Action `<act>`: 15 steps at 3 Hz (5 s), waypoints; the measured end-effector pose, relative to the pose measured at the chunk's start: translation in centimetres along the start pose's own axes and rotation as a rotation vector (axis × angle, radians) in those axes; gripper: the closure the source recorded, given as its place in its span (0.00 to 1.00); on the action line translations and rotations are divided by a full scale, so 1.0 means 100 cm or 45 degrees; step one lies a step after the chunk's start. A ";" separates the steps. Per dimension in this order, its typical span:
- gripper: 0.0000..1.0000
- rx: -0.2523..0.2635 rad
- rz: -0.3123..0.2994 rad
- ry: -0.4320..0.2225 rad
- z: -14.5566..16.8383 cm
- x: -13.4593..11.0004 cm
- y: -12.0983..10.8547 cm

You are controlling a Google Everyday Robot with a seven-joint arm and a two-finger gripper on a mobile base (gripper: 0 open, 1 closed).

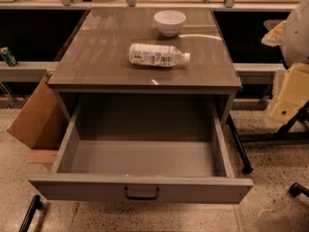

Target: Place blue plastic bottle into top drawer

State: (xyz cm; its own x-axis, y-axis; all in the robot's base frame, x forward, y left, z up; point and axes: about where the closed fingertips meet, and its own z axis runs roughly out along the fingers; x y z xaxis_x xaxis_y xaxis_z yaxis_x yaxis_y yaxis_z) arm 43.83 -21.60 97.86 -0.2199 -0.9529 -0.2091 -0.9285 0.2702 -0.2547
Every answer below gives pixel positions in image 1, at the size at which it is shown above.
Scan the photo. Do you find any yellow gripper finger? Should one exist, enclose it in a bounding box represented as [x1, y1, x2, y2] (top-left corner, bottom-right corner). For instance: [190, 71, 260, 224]
[269, 63, 309, 123]

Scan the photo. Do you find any clear plastic water bottle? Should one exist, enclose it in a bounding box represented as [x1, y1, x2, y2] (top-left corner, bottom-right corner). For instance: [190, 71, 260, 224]
[128, 43, 190, 68]

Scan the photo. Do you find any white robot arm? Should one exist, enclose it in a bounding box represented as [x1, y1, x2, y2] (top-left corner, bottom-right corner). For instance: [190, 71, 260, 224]
[262, 0, 309, 123]

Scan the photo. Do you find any open grey top drawer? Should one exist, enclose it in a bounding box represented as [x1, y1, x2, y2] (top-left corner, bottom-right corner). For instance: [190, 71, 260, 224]
[30, 94, 253, 204]

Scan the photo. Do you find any grey wooden drawer cabinet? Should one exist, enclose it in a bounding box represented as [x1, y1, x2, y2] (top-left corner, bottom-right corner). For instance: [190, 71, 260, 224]
[48, 7, 240, 120]

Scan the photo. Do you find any grey right bench shelf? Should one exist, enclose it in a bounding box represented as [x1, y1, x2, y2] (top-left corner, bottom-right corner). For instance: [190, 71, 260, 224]
[234, 63, 285, 84]

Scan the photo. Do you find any grey bench shelf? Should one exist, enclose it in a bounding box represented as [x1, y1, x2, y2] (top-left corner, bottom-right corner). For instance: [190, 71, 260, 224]
[234, 63, 285, 84]
[0, 62, 58, 82]

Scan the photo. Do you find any black diagonal stand leg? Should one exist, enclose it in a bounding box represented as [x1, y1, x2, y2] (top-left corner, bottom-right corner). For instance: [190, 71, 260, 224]
[227, 115, 253, 174]

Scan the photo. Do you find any black caster foot right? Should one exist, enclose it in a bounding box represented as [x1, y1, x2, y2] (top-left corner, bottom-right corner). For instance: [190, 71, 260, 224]
[289, 183, 309, 197]

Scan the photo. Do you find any white ceramic bowl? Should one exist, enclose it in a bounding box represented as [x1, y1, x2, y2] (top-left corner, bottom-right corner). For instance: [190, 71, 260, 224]
[154, 11, 186, 37]

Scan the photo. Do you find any brown cardboard box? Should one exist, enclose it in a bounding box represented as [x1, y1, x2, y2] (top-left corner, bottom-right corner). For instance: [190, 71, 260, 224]
[8, 76, 68, 163]

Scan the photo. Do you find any black bar bottom left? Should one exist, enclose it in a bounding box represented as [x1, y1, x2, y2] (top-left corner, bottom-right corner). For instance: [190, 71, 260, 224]
[18, 195, 42, 232]

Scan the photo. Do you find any grey left bench shelf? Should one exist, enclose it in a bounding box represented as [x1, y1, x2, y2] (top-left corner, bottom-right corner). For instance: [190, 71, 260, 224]
[0, 62, 58, 82]

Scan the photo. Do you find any green drink can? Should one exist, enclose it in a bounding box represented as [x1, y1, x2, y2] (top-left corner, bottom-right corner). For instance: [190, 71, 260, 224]
[0, 47, 17, 67]

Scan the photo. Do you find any black metal floor frame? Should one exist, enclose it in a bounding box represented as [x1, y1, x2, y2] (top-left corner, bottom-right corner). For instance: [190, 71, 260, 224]
[239, 101, 309, 142]

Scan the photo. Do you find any black drawer handle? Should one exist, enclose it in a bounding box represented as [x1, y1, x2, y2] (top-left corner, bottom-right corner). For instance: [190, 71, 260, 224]
[124, 187, 160, 201]

